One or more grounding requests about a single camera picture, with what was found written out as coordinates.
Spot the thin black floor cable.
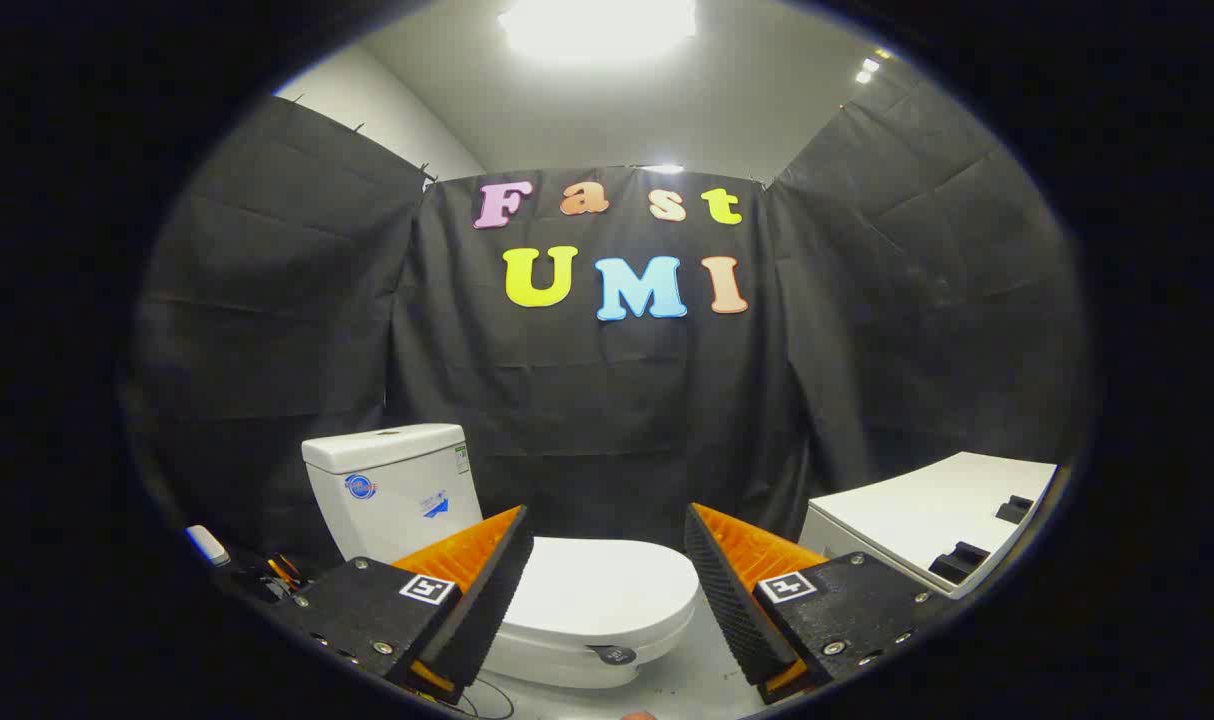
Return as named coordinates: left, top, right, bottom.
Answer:
left=462, top=678, right=517, bottom=720

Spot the white toilet lid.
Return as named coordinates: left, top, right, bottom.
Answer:
left=500, top=538, right=701, bottom=668

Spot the white cabinet with slot handles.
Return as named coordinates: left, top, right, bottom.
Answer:
left=800, top=452, right=1058, bottom=599

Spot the black backdrop cloth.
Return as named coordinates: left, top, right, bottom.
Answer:
left=122, top=95, right=1088, bottom=573

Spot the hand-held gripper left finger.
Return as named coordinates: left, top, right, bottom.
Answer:
left=267, top=505, right=535, bottom=704

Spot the white ceramic toilet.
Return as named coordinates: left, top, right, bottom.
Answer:
left=302, top=424, right=701, bottom=691

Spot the orange and black tool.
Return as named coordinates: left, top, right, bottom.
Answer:
left=260, top=554, right=310, bottom=593

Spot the bright ceiling light panel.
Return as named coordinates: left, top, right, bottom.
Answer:
left=497, top=0, right=699, bottom=63

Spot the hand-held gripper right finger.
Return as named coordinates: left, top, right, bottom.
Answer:
left=683, top=503, right=960, bottom=705

